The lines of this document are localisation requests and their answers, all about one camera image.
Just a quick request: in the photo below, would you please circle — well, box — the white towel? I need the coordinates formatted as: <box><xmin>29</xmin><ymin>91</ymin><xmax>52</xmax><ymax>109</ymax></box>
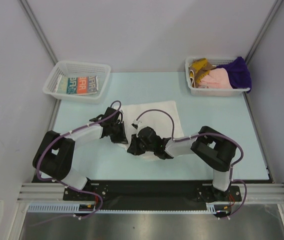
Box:
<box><xmin>116</xmin><ymin>100</ymin><xmax>184</xmax><ymax>162</ymax></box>

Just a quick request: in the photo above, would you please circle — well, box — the colourful rabbit print towel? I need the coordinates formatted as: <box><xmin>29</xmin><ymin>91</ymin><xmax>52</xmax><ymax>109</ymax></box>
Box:
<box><xmin>54</xmin><ymin>75</ymin><xmax>99</xmax><ymax>96</ymax></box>

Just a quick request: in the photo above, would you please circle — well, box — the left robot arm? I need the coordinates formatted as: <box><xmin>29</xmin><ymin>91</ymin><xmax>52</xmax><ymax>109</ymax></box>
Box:
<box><xmin>33</xmin><ymin>107</ymin><xmax>128</xmax><ymax>200</ymax></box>

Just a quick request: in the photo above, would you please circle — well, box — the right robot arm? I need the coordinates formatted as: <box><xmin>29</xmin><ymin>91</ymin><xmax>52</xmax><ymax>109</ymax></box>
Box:
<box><xmin>127</xmin><ymin>126</ymin><xmax>239</xmax><ymax>201</ymax></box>

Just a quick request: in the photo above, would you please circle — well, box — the white basket with towels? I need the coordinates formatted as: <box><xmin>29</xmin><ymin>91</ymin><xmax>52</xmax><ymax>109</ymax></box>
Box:
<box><xmin>185</xmin><ymin>56</ymin><xmax>250</xmax><ymax>97</ymax></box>

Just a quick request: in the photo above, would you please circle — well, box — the empty white plastic basket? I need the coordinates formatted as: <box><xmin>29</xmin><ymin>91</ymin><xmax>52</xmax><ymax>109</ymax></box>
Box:
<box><xmin>43</xmin><ymin>60</ymin><xmax>111</xmax><ymax>104</ymax></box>

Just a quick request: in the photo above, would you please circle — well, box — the yellow patterned towel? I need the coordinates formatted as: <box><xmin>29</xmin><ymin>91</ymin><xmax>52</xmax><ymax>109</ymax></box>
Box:
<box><xmin>188</xmin><ymin>58</ymin><xmax>216</xmax><ymax>88</ymax></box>

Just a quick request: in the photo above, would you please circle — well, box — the pink towel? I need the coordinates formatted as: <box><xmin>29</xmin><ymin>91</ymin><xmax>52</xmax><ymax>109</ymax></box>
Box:
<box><xmin>198</xmin><ymin>68</ymin><xmax>233</xmax><ymax>90</ymax></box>

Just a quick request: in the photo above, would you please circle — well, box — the purple towel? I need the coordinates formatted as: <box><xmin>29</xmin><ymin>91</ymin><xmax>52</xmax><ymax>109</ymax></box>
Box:
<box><xmin>217</xmin><ymin>56</ymin><xmax>252</xmax><ymax>93</ymax></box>

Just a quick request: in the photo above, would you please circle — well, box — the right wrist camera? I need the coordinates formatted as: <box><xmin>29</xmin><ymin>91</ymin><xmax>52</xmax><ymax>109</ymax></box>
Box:
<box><xmin>131</xmin><ymin>119</ymin><xmax>142</xmax><ymax>130</ymax></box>

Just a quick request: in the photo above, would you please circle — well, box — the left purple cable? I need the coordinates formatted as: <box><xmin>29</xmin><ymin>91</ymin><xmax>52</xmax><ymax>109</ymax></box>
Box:
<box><xmin>30</xmin><ymin>100</ymin><xmax>122</xmax><ymax>226</ymax></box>

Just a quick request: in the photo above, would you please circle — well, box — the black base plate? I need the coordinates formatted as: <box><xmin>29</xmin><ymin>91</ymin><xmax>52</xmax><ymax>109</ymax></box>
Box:
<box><xmin>31</xmin><ymin>172</ymin><xmax>275</xmax><ymax>212</ymax></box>

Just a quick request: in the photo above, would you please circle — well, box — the grey cable duct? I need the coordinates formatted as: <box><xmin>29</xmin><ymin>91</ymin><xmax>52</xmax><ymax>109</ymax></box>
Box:
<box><xmin>28</xmin><ymin>202</ymin><xmax>231</xmax><ymax>214</ymax></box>

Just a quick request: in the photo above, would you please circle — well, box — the left aluminium corner post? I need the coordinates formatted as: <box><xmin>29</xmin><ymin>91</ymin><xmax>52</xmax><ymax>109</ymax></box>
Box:
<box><xmin>17</xmin><ymin>0</ymin><xmax>58</xmax><ymax>65</ymax></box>

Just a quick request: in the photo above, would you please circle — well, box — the aluminium corner post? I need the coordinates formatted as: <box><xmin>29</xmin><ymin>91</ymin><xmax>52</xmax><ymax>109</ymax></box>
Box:
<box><xmin>17</xmin><ymin>0</ymin><xmax>58</xmax><ymax>65</ymax></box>
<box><xmin>245</xmin><ymin>0</ymin><xmax>284</xmax><ymax>65</ymax></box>

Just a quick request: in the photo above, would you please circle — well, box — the right aluminium corner post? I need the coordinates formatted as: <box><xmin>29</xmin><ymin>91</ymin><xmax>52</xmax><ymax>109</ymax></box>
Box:
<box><xmin>245</xmin><ymin>0</ymin><xmax>284</xmax><ymax>65</ymax></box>

